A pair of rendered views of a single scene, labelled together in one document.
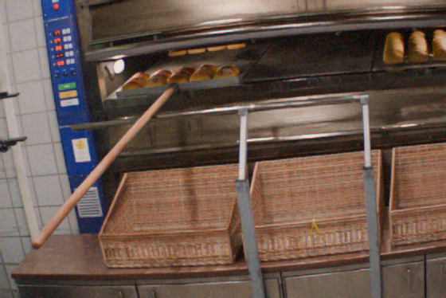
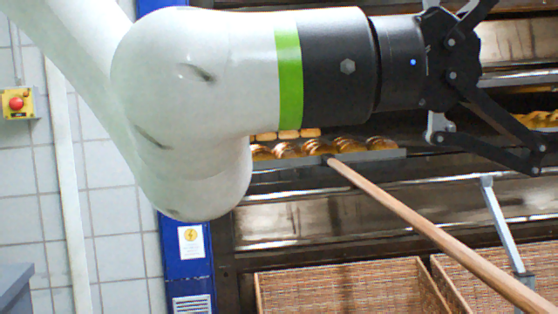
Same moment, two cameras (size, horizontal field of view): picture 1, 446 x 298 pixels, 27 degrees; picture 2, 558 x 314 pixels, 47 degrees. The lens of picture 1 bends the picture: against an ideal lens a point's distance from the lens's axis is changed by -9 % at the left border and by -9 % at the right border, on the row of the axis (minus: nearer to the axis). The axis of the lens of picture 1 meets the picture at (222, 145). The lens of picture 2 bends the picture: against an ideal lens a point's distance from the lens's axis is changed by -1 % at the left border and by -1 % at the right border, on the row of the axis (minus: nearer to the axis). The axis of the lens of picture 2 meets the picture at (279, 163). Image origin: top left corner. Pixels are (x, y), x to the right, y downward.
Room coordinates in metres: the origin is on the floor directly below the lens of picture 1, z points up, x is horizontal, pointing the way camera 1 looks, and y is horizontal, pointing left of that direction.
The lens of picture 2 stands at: (2.34, 1.02, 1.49)
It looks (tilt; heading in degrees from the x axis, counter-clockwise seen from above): 8 degrees down; 340
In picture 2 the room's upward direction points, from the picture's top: 4 degrees counter-clockwise
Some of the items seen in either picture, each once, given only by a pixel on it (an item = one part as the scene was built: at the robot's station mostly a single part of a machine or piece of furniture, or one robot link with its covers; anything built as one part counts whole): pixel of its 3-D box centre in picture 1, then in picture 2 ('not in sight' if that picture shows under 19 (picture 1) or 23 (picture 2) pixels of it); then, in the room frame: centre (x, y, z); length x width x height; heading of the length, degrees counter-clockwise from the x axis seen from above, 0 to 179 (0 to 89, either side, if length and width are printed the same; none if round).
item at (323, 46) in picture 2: not in sight; (330, 68); (2.81, 0.80, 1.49); 0.12 x 0.06 x 0.09; 167
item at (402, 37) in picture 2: not in sight; (421, 61); (2.79, 0.73, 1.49); 0.09 x 0.07 x 0.08; 77
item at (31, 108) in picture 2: not in sight; (20, 103); (4.43, 1.08, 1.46); 0.10 x 0.07 x 0.10; 76
